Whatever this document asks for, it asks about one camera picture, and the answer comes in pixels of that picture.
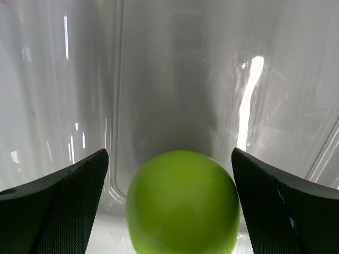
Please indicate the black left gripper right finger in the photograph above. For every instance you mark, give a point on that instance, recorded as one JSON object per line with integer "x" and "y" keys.
{"x": 284, "y": 213}

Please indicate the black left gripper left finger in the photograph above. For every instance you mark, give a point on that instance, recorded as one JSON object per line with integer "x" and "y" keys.
{"x": 55, "y": 213}

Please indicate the green lime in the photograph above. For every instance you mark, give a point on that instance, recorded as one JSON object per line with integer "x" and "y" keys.
{"x": 182, "y": 202}

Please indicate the grey plastic food bin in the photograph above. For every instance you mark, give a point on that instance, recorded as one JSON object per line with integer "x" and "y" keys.
{"x": 140, "y": 78}

